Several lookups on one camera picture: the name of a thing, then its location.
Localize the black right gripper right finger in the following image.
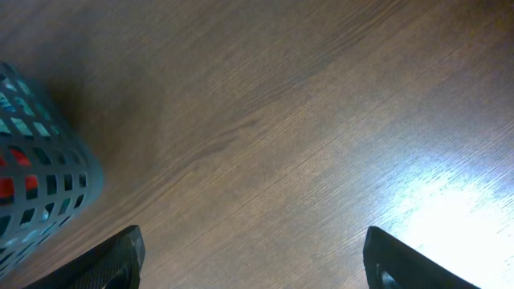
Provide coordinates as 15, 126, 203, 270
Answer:
363, 226, 477, 289

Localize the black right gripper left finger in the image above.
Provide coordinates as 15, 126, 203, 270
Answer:
26, 225, 145, 289

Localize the teal wet wipes packet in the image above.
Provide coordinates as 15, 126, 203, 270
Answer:
1, 75, 62, 141

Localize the grey plastic basket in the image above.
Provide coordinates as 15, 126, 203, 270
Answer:
1, 63, 103, 277

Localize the green Nescafe coffee bag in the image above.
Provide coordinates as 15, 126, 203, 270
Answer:
1, 146, 39, 206

